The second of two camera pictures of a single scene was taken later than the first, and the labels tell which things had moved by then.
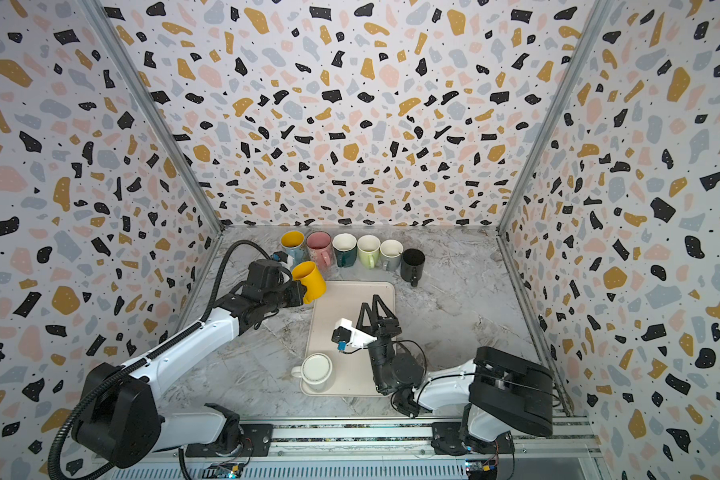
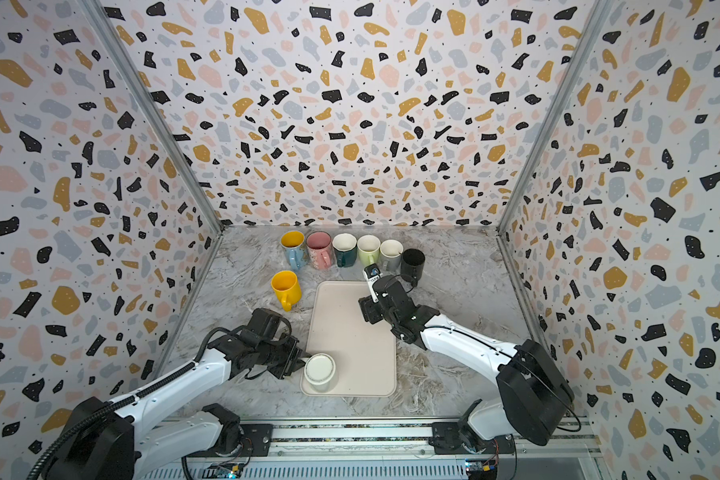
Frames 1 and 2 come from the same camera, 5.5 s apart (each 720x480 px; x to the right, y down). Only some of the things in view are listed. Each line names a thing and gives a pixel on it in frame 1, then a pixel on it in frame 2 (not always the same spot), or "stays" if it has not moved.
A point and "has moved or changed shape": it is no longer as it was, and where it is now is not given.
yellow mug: [308, 273] has moved or changed shape
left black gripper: [297, 295] to [294, 352]
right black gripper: [378, 327] to [378, 291]
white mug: [315, 371] stays
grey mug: [390, 253] stays
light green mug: [368, 247] stays
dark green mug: [345, 247] stays
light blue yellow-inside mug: [292, 242] stays
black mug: [411, 266] stays
